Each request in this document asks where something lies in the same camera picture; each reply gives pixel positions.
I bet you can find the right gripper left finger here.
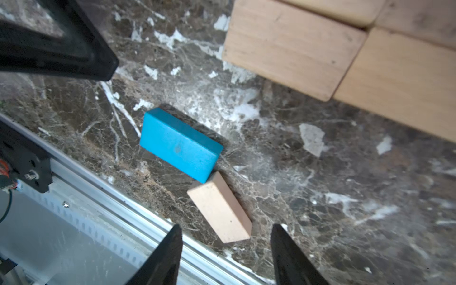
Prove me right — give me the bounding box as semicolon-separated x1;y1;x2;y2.
127;224;183;285

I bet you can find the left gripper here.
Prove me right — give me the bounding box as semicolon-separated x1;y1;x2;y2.
1;1;119;81

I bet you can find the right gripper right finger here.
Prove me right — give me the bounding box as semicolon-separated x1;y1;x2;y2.
270;224;329;285

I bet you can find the wooden block bottom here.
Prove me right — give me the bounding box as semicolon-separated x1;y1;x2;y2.
187;172;252;243

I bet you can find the wooden block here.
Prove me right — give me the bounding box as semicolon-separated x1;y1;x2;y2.
222;0;366;102
333;28;456;142
284;0;386;28
187;172;252;243
375;0;456;49

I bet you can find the teal rectangular block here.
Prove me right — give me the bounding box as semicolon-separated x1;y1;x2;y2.
140;108;223;184

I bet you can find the aluminium front rail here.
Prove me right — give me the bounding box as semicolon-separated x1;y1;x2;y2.
0;113;271;285

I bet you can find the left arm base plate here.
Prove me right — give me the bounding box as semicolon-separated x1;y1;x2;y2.
1;122;52;193

